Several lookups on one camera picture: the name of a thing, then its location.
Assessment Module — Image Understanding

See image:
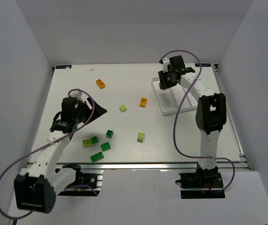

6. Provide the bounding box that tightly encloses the yellow long lego brick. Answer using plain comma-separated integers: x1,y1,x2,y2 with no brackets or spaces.
96,79,106,89

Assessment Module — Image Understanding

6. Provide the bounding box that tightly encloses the yellow lego brick slope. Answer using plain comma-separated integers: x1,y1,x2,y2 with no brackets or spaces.
140,97,148,108

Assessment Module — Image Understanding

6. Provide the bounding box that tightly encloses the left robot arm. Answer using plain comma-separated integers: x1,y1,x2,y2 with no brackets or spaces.
14,97,107,213

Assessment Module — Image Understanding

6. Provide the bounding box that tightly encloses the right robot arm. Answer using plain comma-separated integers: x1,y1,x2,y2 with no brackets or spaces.
158,55,227,178

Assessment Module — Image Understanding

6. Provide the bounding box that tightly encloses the white divided sorting tray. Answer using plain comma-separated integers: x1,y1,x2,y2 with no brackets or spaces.
151,74,207,116

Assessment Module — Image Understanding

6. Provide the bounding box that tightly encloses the light green square lego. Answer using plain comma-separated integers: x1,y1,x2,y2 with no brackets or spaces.
119,105,127,113

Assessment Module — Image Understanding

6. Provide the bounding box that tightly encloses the dark green square lego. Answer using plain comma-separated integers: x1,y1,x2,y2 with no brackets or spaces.
106,130,114,138

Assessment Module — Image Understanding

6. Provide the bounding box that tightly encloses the blue label sticker right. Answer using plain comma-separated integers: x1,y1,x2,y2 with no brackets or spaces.
194,63,211,67

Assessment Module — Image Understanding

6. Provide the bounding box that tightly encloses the blue label sticker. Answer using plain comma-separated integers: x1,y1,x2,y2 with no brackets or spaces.
194,63,211,67
55,65,72,69

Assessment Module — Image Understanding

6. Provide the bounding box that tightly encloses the light green flat lego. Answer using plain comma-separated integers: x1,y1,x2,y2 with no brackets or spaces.
82,139,92,147

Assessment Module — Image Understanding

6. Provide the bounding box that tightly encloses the green long lego brick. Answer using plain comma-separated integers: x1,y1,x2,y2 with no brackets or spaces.
90,152,104,163

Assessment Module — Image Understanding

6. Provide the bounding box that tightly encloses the blue label sticker left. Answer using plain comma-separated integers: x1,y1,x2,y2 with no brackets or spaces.
55,65,72,69

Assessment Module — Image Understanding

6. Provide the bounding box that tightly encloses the light green lego near centre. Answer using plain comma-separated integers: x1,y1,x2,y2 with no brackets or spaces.
137,132,145,143

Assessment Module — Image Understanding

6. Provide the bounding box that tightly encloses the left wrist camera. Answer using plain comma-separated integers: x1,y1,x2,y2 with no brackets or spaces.
68,90,82,99

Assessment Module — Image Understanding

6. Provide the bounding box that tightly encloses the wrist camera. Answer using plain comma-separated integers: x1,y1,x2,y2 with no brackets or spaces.
159,58,170,73
68,90,82,99

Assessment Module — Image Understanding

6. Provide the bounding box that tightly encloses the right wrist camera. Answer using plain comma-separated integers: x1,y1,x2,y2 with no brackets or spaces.
159,58,170,73

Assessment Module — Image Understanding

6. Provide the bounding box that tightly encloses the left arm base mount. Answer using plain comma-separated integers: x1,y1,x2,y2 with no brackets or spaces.
59,164,102,197

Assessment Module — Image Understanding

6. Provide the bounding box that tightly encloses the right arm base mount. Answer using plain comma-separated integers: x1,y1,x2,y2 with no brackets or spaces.
175,173,225,199

